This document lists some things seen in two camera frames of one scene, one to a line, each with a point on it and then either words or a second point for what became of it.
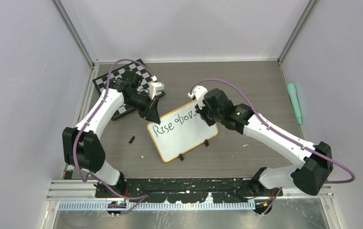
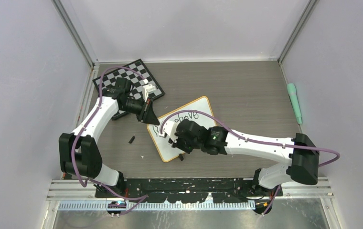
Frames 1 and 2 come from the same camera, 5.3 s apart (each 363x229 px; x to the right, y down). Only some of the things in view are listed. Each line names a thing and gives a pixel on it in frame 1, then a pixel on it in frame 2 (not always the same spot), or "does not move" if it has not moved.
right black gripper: x=202 y=112 to x=178 y=145
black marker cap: x=133 y=138 does not move
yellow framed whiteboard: x=179 y=131 does not move
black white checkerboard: x=145 y=78 does not move
